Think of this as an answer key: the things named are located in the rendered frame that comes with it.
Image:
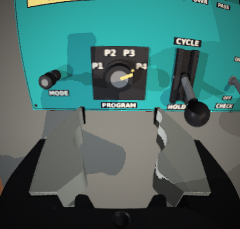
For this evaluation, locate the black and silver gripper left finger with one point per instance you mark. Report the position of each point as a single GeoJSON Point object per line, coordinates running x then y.
{"type": "Point", "coordinates": [50, 176]}

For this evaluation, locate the teal control console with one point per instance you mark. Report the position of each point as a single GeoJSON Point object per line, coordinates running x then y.
{"type": "Point", "coordinates": [138, 46]}

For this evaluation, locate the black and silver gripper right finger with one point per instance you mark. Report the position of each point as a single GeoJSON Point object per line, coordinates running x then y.
{"type": "Point", "coordinates": [189, 176]}

